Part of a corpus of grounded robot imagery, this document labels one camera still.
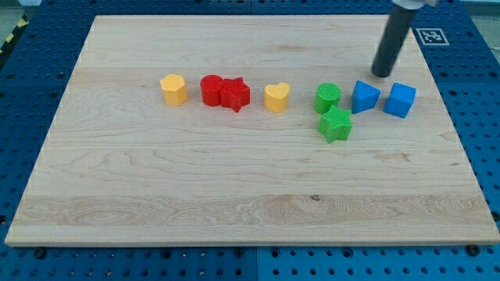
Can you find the red star block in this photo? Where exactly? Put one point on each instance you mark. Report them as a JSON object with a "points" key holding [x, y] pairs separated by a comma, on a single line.
{"points": [[235, 94]]}

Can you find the green star block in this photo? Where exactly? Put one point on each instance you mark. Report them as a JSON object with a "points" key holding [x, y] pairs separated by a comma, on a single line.
{"points": [[335, 124]]}

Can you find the light wooden board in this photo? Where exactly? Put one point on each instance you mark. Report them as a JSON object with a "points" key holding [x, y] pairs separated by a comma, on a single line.
{"points": [[122, 168]]}

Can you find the yellow heart block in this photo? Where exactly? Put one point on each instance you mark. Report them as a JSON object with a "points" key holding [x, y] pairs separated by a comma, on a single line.
{"points": [[276, 97]]}

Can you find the red cylinder block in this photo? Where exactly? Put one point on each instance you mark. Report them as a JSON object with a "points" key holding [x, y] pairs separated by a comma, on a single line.
{"points": [[211, 86]]}

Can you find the yellow pentagon block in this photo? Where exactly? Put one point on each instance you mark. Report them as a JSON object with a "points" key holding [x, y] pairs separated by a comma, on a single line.
{"points": [[174, 89]]}

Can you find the green cylinder block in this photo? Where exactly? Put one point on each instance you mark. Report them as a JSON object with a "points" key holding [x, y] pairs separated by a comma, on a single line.
{"points": [[327, 94]]}

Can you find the blue triangle block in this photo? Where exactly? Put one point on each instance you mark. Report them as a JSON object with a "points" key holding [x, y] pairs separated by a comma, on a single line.
{"points": [[364, 97]]}

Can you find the blue cube block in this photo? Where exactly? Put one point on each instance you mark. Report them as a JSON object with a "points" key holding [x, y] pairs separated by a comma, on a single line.
{"points": [[400, 100]]}

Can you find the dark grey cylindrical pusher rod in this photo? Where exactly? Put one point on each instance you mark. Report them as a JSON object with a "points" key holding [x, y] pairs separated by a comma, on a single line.
{"points": [[392, 40]]}

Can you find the white fiducial marker tag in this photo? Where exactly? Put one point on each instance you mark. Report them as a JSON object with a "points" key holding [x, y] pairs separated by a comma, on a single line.
{"points": [[432, 36]]}

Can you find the yellow black hazard tape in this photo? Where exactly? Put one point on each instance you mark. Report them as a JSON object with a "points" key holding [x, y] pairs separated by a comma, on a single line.
{"points": [[14, 36]]}

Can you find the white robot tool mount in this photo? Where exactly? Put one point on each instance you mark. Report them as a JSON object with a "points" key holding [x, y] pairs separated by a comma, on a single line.
{"points": [[415, 4]]}

